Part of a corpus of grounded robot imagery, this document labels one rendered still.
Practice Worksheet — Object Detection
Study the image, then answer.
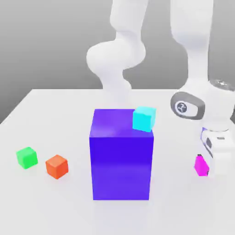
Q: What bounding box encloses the small orange cube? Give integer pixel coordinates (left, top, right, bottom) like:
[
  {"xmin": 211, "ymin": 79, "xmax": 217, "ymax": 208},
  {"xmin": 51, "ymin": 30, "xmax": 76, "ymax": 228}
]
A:
[{"xmin": 45, "ymin": 154, "xmax": 69, "ymax": 180}]

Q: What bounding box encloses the small cyan cube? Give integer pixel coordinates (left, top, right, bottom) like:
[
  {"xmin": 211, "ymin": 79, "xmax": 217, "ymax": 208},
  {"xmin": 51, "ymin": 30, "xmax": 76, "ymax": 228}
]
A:
[{"xmin": 132, "ymin": 106, "xmax": 157, "ymax": 133}]

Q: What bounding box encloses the small green cube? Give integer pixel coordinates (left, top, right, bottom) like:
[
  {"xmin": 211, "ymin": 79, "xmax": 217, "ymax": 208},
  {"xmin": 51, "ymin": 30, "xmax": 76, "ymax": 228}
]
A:
[{"xmin": 16, "ymin": 146, "xmax": 39, "ymax": 170}]

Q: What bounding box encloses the small magenta cube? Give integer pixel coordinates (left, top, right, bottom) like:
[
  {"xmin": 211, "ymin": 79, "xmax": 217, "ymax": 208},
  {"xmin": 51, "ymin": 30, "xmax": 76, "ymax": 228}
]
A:
[{"xmin": 194, "ymin": 154, "xmax": 210, "ymax": 177}]

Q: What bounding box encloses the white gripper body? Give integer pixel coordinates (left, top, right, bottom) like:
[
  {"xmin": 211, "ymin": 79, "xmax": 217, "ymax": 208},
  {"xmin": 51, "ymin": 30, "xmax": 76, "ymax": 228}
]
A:
[{"xmin": 208, "ymin": 149, "xmax": 234, "ymax": 179}]

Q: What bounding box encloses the large blue box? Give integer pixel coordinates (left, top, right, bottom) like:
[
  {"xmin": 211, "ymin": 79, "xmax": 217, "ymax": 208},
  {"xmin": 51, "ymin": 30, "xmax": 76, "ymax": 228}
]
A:
[{"xmin": 89, "ymin": 108, "xmax": 154, "ymax": 201}]

